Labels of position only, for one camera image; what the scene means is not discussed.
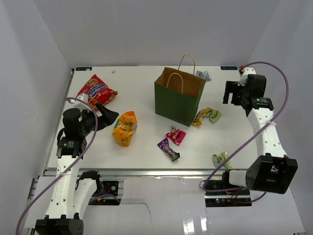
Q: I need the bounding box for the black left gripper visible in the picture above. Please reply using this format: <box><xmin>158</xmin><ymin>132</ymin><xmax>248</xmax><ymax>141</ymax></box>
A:
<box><xmin>79</xmin><ymin>102</ymin><xmax>118</xmax><ymax>136</ymax></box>

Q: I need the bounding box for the orange chips bag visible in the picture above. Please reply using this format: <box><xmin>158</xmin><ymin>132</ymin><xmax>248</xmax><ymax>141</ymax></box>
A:
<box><xmin>112</xmin><ymin>111</ymin><xmax>137</xmax><ymax>147</ymax></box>

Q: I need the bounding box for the red cookie snack bag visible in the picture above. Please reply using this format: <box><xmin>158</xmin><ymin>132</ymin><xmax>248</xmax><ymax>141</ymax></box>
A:
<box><xmin>76</xmin><ymin>74</ymin><xmax>118</xmax><ymax>111</ymax></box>

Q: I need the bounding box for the blue silver snack wrapper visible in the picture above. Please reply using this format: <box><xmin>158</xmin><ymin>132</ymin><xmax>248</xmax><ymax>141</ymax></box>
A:
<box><xmin>196</xmin><ymin>71</ymin><xmax>211</xmax><ymax>82</ymax></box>

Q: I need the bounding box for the green candy wrapper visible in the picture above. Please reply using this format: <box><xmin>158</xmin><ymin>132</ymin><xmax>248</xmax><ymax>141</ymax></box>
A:
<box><xmin>209</xmin><ymin>110</ymin><xmax>222</xmax><ymax>124</ymax></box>

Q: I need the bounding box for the yellow candy packet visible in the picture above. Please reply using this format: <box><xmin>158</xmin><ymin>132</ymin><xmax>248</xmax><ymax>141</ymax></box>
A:
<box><xmin>191</xmin><ymin>108</ymin><xmax>213</xmax><ymax>126</ymax></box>

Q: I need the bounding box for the purple chocolate bar wrapper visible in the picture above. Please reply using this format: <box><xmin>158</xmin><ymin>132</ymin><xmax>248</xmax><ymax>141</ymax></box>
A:
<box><xmin>157</xmin><ymin>138</ymin><xmax>180</xmax><ymax>162</ymax></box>

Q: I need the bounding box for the pink candy packet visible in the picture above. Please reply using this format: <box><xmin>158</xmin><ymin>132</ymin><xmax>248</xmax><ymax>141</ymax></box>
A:
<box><xmin>166</xmin><ymin>125</ymin><xmax>186</xmax><ymax>146</ymax></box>

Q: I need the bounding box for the light green snack wrapper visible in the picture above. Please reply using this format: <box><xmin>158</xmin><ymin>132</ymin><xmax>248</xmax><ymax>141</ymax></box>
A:
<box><xmin>212</xmin><ymin>152</ymin><xmax>233</xmax><ymax>169</ymax></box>

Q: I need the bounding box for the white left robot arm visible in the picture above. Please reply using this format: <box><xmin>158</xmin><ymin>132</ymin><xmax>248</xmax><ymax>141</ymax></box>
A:
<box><xmin>35</xmin><ymin>103</ymin><xmax>119</xmax><ymax>235</ymax></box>

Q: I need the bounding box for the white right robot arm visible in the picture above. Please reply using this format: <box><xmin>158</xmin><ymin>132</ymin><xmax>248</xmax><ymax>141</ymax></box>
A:
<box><xmin>221</xmin><ymin>73</ymin><xmax>298</xmax><ymax>195</ymax></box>

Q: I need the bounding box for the green paper bag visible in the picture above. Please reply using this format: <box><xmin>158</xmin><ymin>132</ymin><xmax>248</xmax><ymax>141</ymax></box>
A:
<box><xmin>154</xmin><ymin>67</ymin><xmax>206</xmax><ymax>127</ymax></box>

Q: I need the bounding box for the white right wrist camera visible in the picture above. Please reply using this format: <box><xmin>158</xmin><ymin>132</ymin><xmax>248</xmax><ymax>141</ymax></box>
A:
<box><xmin>238</xmin><ymin>66</ymin><xmax>256</xmax><ymax>86</ymax></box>

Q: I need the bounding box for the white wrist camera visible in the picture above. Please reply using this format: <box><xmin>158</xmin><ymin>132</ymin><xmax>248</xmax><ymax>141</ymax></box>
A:
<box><xmin>74</xmin><ymin>93</ymin><xmax>90</xmax><ymax>111</ymax></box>
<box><xmin>238</xmin><ymin>66</ymin><xmax>256</xmax><ymax>86</ymax></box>

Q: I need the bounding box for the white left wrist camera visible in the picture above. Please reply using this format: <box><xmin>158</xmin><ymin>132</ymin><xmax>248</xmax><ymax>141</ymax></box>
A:
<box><xmin>74</xmin><ymin>93</ymin><xmax>90</xmax><ymax>111</ymax></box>

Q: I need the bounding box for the aluminium table rail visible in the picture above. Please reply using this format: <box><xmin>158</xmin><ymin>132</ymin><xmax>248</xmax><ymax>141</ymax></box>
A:
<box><xmin>43</xmin><ymin>167</ymin><xmax>247</xmax><ymax>178</ymax></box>

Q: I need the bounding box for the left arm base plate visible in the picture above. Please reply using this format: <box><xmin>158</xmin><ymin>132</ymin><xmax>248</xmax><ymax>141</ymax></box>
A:
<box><xmin>89</xmin><ymin>181</ymin><xmax>123</xmax><ymax>206</ymax></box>

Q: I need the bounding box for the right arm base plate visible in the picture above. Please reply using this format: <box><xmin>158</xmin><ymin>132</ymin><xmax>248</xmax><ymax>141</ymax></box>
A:
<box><xmin>204</xmin><ymin>189</ymin><xmax>252</xmax><ymax>208</ymax></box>

